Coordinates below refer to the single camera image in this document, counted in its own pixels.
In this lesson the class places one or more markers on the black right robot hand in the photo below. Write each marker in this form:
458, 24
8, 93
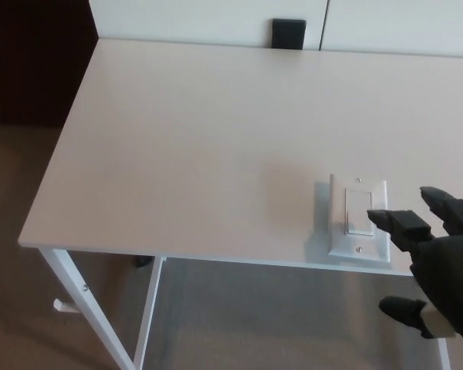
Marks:
447, 277

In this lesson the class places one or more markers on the white rocker light switch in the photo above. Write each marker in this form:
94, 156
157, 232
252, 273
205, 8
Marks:
357, 204

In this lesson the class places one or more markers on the white table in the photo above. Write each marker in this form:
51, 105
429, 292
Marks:
177, 154

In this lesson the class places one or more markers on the small black floor object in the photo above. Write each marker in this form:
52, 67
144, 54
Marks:
143, 262

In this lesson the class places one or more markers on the white cabinet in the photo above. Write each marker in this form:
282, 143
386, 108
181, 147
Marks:
177, 19

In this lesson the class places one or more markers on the white table side hook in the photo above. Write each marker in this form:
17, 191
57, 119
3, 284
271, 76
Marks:
63, 306

